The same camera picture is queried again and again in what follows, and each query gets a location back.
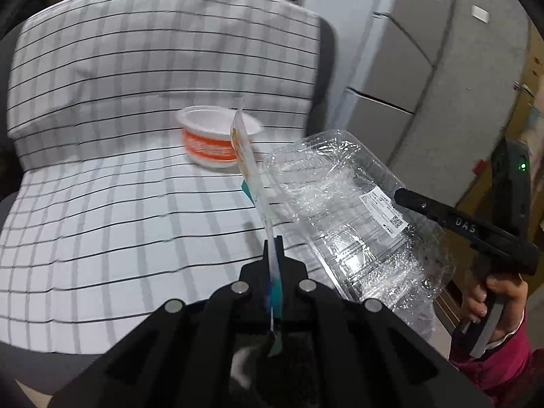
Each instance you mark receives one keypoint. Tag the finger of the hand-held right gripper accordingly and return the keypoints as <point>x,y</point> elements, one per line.
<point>459,223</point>

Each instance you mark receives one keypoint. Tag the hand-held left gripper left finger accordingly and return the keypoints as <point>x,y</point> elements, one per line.
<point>255,280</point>

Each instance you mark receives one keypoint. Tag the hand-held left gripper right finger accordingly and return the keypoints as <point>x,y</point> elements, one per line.
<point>293,280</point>

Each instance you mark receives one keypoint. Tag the clear plastic tray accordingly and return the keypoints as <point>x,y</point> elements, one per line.
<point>340,187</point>

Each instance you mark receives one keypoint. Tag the clear yellow-printed plastic wrapper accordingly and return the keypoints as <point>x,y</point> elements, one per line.
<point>250,170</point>

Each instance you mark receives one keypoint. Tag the person's right hand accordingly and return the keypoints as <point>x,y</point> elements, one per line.
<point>510,301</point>

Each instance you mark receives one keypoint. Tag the orange and white paper bowl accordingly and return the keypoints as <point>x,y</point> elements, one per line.
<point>212,136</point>

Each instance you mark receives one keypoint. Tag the grey cabinet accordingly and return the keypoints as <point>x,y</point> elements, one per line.
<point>408,51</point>

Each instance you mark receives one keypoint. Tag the grey chair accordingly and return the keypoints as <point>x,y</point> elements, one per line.
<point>324,72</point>

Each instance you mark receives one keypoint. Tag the white black-checked cloth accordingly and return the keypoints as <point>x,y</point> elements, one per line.
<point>106,136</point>

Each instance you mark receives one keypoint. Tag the white wall switch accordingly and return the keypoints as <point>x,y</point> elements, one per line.
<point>480,13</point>

